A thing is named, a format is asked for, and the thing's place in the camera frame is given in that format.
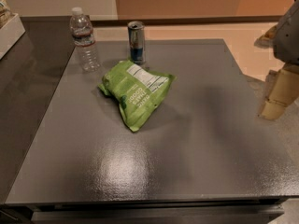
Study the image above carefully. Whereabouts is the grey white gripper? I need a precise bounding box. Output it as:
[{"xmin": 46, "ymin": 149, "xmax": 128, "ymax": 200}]
[{"xmin": 254, "ymin": 0, "xmax": 299, "ymax": 120}]

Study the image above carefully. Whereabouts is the silver blue energy drink can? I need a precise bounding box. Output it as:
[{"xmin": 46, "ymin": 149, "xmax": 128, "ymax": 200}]
[{"xmin": 128, "ymin": 21, "xmax": 146, "ymax": 65}]

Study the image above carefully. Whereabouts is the clear plastic water bottle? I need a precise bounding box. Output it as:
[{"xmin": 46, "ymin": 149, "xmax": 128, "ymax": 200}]
[{"xmin": 69, "ymin": 7, "xmax": 100, "ymax": 72}]

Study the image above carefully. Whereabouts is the white box at left edge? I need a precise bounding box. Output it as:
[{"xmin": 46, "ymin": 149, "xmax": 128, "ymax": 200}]
[{"xmin": 0, "ymin": 0, "xmax": 25, "ymax": 60}]

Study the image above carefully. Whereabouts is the green rice chip bag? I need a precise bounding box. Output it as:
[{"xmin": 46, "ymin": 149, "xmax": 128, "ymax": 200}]
[{"xmin": 98, "ymin": 60, "xmax": 176, "ymax": 132}]

